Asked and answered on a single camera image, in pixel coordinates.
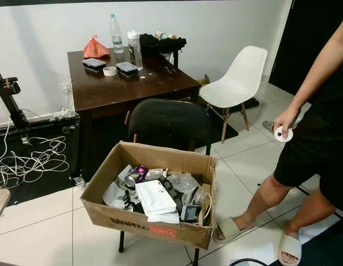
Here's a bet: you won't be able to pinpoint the clear crumpled plastic bag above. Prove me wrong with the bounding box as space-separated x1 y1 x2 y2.
168 173 205 203

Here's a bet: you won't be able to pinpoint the small colourful items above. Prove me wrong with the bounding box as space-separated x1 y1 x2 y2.
153 30 175 41

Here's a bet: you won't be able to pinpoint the black eyeglasses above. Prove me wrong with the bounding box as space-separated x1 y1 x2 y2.
162 64 178 77

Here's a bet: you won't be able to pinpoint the black metal stand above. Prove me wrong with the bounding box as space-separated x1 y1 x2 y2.
0 62 29 131

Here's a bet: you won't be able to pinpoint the black folding chair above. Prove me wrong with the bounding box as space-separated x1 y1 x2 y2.
119 99 213 264

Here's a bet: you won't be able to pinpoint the purple drink can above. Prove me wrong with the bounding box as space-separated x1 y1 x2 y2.
127 165 149 188

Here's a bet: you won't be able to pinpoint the grey loose slipper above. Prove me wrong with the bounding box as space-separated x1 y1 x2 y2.
261 120 277 134

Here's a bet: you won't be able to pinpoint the white plastic bag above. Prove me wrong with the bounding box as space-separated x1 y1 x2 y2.
103 165 136 208

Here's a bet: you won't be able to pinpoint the person's leg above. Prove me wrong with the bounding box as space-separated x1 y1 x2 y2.
282 188 341 239
227 173 294 229

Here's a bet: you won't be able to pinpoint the white power strip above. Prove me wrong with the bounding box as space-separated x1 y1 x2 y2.
50 106 79 121

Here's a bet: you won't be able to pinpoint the dark brown wooden desk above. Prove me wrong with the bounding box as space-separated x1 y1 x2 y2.
67 49 202 178

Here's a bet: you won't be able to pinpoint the small dark blue box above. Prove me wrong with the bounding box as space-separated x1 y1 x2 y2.
182 205 202 223

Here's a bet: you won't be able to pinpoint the person's right hand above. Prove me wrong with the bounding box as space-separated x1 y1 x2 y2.
274 104 302 134

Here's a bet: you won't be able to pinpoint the beige worn slipper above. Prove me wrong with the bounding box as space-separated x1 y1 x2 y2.
214 216 244 243
278 230 303 266

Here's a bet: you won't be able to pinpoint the silver foil pack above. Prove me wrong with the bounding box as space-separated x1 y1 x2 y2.
145 168 167 182

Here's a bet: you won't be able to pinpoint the black door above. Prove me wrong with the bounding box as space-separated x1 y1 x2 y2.
269 0 343 96

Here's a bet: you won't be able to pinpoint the white flat carton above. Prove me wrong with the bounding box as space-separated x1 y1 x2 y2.
135 180 178 217

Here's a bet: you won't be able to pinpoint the black lidded food container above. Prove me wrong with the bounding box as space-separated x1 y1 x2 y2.
83 58 106 73
116 62 139 76

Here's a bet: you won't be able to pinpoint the dark floor mat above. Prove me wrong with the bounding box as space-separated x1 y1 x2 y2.
301 222 343 266

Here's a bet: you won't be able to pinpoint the brown cardboard box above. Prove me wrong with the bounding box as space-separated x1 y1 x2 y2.
80 141 217 250

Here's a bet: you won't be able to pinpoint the person's torso black clothes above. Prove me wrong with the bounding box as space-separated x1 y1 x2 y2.
274 55 343 214

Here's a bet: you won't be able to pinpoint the black pole with caster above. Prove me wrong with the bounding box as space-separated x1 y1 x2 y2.
67 117 88 188

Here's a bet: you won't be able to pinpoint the person's left leg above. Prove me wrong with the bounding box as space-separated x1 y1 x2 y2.
282 188 341 239

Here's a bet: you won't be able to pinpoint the person's right leg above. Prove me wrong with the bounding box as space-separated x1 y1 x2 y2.
227 173 294 229

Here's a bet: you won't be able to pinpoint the clear tumbler white lid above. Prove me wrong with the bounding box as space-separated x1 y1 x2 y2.
127 30 144 70

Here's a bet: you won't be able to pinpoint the white plastic chair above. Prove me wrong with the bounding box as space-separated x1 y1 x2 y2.
199 45 268 144

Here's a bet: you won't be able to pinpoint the white cable tangle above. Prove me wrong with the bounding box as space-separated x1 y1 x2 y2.
0 116 71 190

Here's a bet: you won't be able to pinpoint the small brown cardboard piece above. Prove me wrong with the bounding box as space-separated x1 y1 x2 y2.
198 74 212 88

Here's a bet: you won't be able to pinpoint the orange plastic bag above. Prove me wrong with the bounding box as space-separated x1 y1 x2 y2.
83 35 110 59

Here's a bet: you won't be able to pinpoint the clear plastic water bottle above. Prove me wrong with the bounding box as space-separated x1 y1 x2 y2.
110 14 124 54

